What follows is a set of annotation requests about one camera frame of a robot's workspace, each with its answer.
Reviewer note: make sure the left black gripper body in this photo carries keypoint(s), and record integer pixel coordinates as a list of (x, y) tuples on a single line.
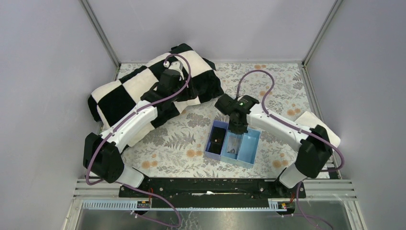
[(186, 89)]

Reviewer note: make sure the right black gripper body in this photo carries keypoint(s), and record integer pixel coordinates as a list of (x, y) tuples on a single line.
[(238, 126)]

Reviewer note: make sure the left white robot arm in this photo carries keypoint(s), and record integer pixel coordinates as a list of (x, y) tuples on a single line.
[(102, 154)]

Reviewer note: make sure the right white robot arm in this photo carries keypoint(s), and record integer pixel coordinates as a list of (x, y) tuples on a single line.
[(312, 144)]

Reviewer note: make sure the black card in box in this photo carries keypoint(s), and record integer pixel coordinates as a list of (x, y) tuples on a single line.
[(216, 140)]

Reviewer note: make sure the VIP card in box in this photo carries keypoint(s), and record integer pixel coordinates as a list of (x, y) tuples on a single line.
[(233, 143)]

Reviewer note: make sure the black white checkered blanket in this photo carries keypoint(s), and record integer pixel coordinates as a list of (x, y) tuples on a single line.
[(112, 101)]

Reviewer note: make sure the light blue middle box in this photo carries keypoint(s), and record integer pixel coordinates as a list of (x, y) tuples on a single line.
[(227, 157)]

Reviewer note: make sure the light blue box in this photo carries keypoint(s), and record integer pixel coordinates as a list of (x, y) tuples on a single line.
[(227, 157), (248, 148)]

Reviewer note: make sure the purple open box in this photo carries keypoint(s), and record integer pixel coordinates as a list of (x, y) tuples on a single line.
[(216, 123)]

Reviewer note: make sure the light blue right box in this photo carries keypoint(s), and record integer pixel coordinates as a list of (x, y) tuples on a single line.
[(248, 148)]

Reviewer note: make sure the floral patterned table mat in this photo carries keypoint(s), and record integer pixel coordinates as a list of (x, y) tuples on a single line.
[(176, 149)]

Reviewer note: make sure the white folded towel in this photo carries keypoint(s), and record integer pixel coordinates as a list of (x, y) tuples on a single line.
[(311, 120)]

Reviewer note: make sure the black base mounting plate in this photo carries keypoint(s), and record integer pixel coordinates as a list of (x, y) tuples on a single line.
[(212, 193)]

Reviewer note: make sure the aluminium frame rail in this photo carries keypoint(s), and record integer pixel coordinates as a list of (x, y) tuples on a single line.
[(317, 189)]

